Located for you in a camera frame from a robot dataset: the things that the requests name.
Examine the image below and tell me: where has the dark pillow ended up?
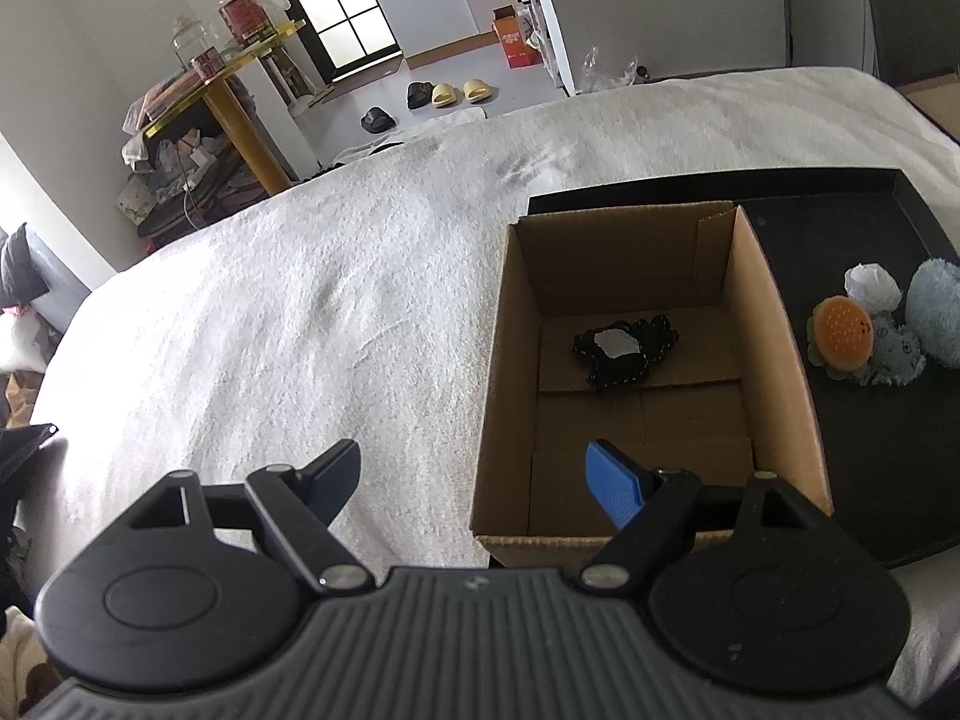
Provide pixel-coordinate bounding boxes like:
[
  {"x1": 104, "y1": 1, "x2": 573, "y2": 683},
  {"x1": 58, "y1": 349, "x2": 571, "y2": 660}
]
[{"x1": 0, "y1": 223, "x2": 50, "y2": 308}]

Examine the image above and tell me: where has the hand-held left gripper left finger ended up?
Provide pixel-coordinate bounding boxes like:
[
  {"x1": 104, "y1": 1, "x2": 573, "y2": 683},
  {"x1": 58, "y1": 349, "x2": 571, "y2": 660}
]
[{"x1": 124, "y1": 439, "x2": 377, "y2": 592}]

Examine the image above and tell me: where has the red canister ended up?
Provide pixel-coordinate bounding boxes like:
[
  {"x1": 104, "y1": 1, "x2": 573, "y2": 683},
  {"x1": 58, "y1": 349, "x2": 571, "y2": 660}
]
[{"x1": 219, "y1": 0, "x2": 275, "y2": 42}]

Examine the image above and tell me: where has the white bed blanket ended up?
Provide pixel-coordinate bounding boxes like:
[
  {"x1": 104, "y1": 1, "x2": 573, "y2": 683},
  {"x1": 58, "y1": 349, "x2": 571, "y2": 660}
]
[{"x1": 30, "y1": 66, "x2": 960, "y2": 691}]

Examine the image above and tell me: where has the flat brown cardboard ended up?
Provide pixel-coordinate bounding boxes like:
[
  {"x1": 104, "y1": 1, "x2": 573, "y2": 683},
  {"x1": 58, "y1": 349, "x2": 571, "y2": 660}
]
[{"x1": 900, "y1": 75, "x2": 960, "y2": 143}]

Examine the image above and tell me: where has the black tray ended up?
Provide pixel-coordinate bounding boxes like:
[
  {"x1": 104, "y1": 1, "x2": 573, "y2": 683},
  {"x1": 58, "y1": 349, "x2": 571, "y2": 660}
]
[{"x1": 527, "y1": 169, "x2": 960, "y2": 569}]

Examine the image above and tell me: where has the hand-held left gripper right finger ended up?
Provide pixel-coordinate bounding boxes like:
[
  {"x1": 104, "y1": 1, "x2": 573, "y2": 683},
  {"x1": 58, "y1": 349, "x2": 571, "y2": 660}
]
[{"x1": 579, "y1": 440, "x2": 818, "y2": 592}]

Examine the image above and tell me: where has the glass jar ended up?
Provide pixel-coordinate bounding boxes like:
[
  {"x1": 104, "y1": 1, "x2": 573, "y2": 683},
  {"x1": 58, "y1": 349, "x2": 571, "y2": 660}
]
[{"x1": 171, "y1": 15, "x2": 207, "y2": 65}]

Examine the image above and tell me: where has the orange cardboard box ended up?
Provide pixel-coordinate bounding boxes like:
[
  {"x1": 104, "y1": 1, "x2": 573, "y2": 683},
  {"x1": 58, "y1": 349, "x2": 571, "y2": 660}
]
[{"x1": 492, "y1": 6, "x2": 542, "y2": 68}]

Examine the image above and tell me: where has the dark board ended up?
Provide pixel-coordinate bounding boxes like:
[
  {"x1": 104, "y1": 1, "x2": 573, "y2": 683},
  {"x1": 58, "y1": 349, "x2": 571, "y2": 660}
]
[{"x1": 874, "y1": 0, "x2": 960, "y2": 87}]

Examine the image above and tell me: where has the grey wardrobe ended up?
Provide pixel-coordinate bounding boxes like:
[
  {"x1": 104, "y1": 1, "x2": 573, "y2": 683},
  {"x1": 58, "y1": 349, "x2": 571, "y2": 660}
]
[{"x1": 780, "y1": 0, "x2": 878, "y2": 72}]

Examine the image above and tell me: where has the white cloth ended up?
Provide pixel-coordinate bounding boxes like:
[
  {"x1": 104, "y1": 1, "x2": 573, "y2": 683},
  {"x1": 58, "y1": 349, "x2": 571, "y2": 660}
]
[{"x1": 844, "y1": 262, "x2": 903, "y2": 314}]

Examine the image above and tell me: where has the black framed glass door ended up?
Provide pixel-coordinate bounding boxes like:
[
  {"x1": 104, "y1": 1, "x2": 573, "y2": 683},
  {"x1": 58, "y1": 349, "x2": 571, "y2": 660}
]
[{"x1": 251, "y1": 0, "x2": 406, "y2": 83}]

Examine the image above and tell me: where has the clear plastic wrap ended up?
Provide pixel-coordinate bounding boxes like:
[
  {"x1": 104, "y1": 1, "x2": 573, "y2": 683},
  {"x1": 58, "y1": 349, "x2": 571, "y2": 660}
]
[{"x1": 581, "y1": 45, "x2": 653, "y2": 87}]

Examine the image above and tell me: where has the small teal plush toy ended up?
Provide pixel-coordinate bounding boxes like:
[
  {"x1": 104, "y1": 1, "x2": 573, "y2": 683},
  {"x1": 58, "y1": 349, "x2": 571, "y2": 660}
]
[{"x1": 855, "y1": 311, "x2": 927, "y2": 389}]

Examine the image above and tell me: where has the fluffy blue plush toy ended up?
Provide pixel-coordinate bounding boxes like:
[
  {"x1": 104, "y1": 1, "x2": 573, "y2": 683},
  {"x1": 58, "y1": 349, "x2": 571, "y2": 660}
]
[{"x1": 904, "y1": 259, "x2": 960, "y2": 370}]

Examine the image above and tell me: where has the burger plush toy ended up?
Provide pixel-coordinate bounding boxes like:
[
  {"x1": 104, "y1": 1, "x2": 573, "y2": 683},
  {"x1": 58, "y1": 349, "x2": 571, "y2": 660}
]
[{"x1": 807, "y1": 295, "x2": 877, "y2": 380}]

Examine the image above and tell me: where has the black knitted pouch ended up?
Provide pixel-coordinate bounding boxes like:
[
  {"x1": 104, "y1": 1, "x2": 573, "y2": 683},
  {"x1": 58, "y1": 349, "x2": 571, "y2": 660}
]
[{"x1": 574, "y1": 315, "x2": 680, "y2": 393}]

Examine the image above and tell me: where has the white cabinet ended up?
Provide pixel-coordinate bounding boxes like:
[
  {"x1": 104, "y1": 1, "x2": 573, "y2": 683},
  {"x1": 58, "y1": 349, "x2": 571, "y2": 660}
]
[{"x1": 360, "y1": 0, "x2": 485, "y2": 61}]

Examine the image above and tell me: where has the white shelf unit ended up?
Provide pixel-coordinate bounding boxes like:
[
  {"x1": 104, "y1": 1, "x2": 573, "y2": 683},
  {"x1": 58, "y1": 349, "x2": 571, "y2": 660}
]
[{"x1": 510, "y1": 0, "x2": 578, "y2": 95}]

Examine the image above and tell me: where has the brown cardboard box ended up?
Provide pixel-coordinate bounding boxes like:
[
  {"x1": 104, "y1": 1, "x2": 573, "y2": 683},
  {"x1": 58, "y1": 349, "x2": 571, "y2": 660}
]
[{"x1": 470, "y1": 200, "x2": 835, "y2": 569}]

